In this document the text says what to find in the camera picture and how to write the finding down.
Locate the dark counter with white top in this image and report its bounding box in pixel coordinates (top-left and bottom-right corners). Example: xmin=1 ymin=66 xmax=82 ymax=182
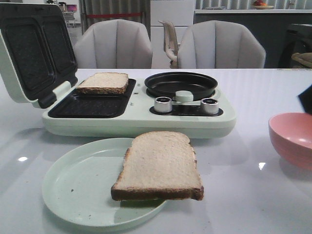
xmin=194 ymin=9 xmax=312 ymax=68

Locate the black appliance at right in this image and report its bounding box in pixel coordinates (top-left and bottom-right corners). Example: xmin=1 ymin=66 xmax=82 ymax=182
xmin=278 ymin=24 xmax=312 ymax=68

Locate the white cabinet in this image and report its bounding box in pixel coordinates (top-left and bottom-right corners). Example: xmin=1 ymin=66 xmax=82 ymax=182
xmin=150 ymin=0 xmax=195 ymax=69

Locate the left grey upholstered chair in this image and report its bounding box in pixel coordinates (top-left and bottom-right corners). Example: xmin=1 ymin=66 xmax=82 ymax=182
xmin=74 ymin=19 xmax=153 ymax=69

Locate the right grey upholstered chair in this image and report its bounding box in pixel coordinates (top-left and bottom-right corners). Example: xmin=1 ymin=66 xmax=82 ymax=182
xmin=177 ymin=20 xmax=266 ymax=69

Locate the mint green round plate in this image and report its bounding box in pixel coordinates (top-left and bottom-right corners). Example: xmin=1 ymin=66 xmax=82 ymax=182
xmin=42 ymin=138 xmax=166 ymax=232

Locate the right silver control knob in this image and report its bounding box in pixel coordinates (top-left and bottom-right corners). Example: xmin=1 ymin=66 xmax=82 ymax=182
xmin=200 ymin=98 xmax=219 ymax=115

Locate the mint green breakfast maker base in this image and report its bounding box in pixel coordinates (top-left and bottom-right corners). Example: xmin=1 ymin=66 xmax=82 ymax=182
xmin=42 ymin=78 xmax=236 ymax=138

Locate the beige office chair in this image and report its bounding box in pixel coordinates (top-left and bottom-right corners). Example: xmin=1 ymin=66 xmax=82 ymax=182
xmin=158 ymin=20 xmax=179 ymax=69

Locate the left silver control knob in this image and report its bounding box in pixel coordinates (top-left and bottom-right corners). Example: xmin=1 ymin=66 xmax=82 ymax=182
xmin=154 ymin=97 xmax=172 ymax=113

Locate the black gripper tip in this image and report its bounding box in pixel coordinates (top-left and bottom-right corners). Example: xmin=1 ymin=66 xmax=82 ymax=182
xmin=298 ymin=85 xmax=312 ymax=113

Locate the bread slice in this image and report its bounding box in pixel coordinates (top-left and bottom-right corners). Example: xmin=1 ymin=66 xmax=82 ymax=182
xmin=76 ymin=72 xmax=129 ymax=94
xmin=111 ymin=131 xmax=204 ymax=200

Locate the background desk with monitor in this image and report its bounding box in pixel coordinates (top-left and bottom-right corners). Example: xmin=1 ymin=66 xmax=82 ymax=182
xmin=58 ymin=1 xmax=80 ymax=28

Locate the black round frying pan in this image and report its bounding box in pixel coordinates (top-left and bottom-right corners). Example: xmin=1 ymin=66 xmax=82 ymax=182
xmin=144 ymin=72 xmax=218 ymax=100

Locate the beige cushion at right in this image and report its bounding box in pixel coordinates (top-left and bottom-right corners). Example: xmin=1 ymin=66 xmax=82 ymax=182
xmin=291 ymin=52 xmax=312 ymax=69

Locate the grey upholstered chair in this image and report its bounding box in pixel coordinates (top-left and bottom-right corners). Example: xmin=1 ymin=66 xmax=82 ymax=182
xmin=74 ymin=19 xmax=153 ymax=69
xmin=177 ymin=20 xmax=266 ymax=69

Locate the silver control knob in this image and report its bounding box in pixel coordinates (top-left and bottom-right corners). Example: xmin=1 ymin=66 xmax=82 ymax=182
xmin=200 ymin=98 xmax=219 ymax=115
xmin=154 ymin=97 xmax=172 ymax=113

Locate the pink bowl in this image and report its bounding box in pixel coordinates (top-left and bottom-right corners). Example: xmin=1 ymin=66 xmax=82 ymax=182
xmin=268 ymin=113 xmax=312 ymax=170

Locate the fruit plate on counter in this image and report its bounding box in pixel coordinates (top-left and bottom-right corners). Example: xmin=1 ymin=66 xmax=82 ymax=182
xmin=252 ymin=0 xmax=274 ymax=10

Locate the red barrier tape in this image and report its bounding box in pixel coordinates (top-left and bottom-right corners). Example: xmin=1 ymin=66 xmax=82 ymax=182
xmin=86 ymin=12 xmax=143 ymax=19

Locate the mint green hinged lid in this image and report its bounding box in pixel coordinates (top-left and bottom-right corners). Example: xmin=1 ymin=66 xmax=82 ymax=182
xmin=0 ymin=3 xmax=78 ymax=109

